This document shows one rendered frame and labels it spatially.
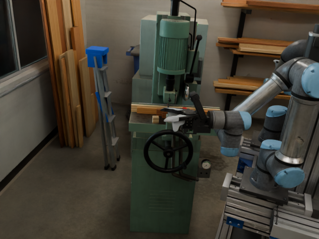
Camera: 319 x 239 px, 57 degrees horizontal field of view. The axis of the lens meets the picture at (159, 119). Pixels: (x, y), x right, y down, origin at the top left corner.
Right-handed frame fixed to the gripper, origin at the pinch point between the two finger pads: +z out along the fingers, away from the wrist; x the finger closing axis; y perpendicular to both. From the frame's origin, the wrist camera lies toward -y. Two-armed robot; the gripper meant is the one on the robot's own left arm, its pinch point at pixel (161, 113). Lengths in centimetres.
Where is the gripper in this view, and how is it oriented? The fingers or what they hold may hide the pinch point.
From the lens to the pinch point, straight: 114.5
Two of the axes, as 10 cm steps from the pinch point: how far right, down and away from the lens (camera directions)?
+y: -0.5, 9.6, 2.9
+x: -0.8, -2.9, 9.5
